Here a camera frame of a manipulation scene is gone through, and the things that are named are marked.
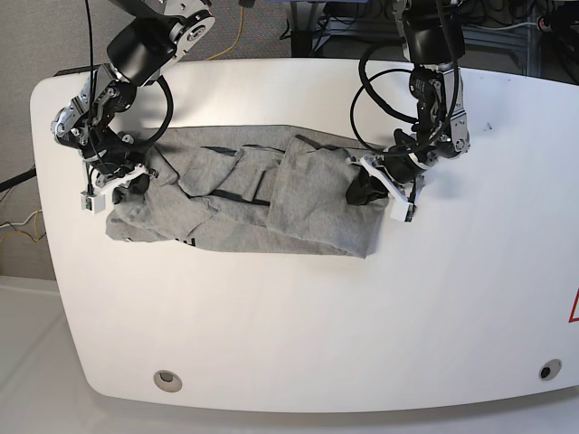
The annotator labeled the red triangle sticker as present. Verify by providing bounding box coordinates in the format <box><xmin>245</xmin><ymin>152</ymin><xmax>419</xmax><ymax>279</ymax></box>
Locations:
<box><xmin>568</xmin><ymin>289</ymin><xmax>579</xmax><ymax>323</ymax></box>

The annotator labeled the table grommet hole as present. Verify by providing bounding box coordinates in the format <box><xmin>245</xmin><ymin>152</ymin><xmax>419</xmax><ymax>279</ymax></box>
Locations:
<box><xmin>153</xmin><ymin>371</ymin><xmax>183</xmax><ymax>393</ymax></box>
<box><xmin>538</xmin><ymin>359</ymin><xmax>562</xmax><ymax>382</ymax></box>

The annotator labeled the right table grommet hole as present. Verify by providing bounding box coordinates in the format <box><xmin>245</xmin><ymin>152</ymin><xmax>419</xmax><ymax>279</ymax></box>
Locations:
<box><xmin>538</xmin><ymin>359</ymin><xmax>562</xmax><ymax>382</ymax></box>

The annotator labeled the grey T-shirt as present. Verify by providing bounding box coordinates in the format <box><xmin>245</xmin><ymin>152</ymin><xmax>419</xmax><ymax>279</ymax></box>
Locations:
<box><xmin>106</xmin><ymin>126</ymin><xmax>388</xmax><ymax>258</ymax></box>

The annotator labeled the white cable at left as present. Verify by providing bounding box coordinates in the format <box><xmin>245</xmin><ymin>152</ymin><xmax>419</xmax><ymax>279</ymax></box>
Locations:
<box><xmin>0</xmin><ymin>210</ymin><xmax>44</xmax><ymax>243</ymax></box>

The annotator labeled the black table leg stand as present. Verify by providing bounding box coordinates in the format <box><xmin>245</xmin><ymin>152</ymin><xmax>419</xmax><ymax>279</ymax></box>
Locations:
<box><xmin>282</xmin><ymin>1</ymin><xmax>327</xmax><ymax>58</ymax></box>

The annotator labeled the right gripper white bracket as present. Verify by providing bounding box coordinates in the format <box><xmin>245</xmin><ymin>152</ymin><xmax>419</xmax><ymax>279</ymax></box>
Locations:
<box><xmin>79</xmin><ymin>152</ymin><xmax>158</xmax><ymax>199</ymax></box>

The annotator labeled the left table grommet hole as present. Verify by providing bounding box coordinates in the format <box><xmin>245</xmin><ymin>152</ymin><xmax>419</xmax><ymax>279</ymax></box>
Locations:
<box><xmin>153</xmin><ymin>371</ymin><xmax>183</xmax><ymax>393</ymax></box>

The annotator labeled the yellow cable on floor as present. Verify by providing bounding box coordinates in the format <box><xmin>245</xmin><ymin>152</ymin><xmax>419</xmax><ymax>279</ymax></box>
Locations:
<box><xmin>208</xmin><ymin>7</ymin><xmax>246</xmax><ymax>62</ymax></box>

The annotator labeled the black bar behind table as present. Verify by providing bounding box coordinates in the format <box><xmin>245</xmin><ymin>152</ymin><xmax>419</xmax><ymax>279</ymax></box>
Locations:
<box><xmin>54</xmin><ymin>62</ymin><xmax>125</xmax><ymax>80</ymax></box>

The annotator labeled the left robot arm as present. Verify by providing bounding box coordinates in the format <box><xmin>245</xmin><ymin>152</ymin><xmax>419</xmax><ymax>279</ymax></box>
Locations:
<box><xmin>346</xmin><ymin>1</ymin><xmax>470</xmax><ymax>222</ymax></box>

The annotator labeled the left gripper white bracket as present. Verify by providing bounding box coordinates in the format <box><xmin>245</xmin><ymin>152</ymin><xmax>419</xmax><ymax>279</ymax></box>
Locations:
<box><xmin>346</xmin><ymin>155</ymin><xmax>428</xmax><ymax>222</ymax></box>

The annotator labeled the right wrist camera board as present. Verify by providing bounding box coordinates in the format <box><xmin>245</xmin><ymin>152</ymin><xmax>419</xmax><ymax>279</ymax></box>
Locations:
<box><xmin>81</xmin><ymin>192</ymin><xmax>106</xmax><ymax>214</ymax></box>

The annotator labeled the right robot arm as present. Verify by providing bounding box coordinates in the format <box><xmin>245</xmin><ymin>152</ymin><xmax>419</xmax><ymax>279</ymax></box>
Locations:
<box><xmin>51</xmin><ymin>1</ymin><xmax>215</xmax><ymax>213</ymax></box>

